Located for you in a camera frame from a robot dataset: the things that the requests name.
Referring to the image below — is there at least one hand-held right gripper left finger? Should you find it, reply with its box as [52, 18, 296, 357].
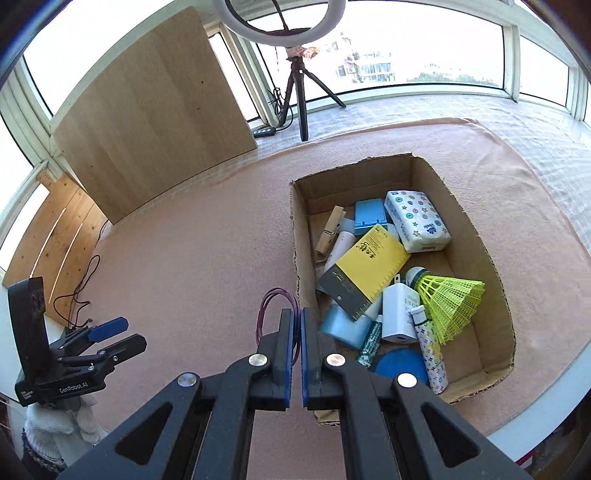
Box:
[58, 308, 296, 480]

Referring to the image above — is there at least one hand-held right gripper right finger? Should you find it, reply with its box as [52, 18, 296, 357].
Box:
[300, 308, 534, 480]

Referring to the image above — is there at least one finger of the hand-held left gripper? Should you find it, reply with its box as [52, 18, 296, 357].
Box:
[97, 335, 147, 366]
[58, 316, 129, 352]

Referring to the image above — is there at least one white blue sunscreen tube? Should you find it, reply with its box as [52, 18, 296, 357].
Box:
[320, 295, 384, 350]

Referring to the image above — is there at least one purple rubber band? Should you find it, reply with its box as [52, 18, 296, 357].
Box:
[255, 288, 301, 365]

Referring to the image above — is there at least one green patterned tube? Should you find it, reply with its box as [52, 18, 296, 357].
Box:
[356, 315, 385, 370]

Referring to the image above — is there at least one blue round lid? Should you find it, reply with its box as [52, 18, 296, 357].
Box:
[373, 347, 432, 388]

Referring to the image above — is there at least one white charger adapter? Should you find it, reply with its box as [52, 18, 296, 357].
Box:
[381, 282, 421, 344]

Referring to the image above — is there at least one patterned lighter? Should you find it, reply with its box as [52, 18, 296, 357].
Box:
[409, 305, 448, 395]

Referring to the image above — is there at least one yellow grey scraper card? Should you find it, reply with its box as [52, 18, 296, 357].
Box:
[316, 226, 411, 322]

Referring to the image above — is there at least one small white lotion tube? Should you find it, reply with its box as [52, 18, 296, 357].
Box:
[323, 230, 356, 275]

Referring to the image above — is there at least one wooden clothespin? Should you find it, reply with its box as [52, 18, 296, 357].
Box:
[315, 206, 346, 256]

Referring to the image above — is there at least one yellow shuttlecock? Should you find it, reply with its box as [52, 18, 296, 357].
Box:
[403, 267, 486, 345]

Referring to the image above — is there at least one blue phone stand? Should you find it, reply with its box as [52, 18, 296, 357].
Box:
[355, 198, 387, 236]

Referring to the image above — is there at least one white dotted tissue pack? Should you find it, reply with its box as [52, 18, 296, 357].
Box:
[384, 189, 452, 254]

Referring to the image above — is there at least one cardboard box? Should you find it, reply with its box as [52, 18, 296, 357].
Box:
[289, 153, 517, 428]

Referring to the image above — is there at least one person's left hand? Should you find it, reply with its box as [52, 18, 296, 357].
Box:
[23, 394, 108, 467]

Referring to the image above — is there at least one wooden slat panel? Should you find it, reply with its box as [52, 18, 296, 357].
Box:
[2, 171, 109, 324]

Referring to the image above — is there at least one wooden board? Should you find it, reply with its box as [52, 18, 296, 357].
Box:
[52, 6, 258, 224]

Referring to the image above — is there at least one black tripod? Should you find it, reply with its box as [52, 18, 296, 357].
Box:
[276, 46, 347, 141]

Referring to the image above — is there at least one white checked cloth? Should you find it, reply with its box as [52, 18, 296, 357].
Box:
[254, 92, 591, 245]

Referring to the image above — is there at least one thin black cable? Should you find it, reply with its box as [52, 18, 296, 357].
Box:
[53, 255, 101, 335]

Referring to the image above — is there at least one black ring light cable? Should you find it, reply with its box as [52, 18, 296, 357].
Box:
[267, 46, 296, 132]

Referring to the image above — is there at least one white ring light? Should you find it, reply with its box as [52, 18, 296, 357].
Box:
[212, 0, 347, 49]

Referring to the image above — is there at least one white window frame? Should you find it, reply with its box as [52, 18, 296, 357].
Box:
[0, 0, 591, 273]

